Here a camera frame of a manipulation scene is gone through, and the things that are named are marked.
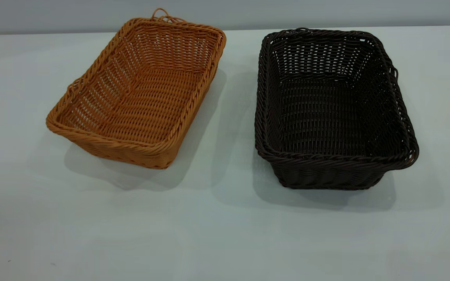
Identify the orange-brown wicker basket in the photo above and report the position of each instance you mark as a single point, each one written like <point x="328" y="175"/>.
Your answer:
<point x="143" y="105"/>

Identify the dark brown wicker basket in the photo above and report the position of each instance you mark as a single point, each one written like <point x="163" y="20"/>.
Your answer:
<point x="326" y="117"/>

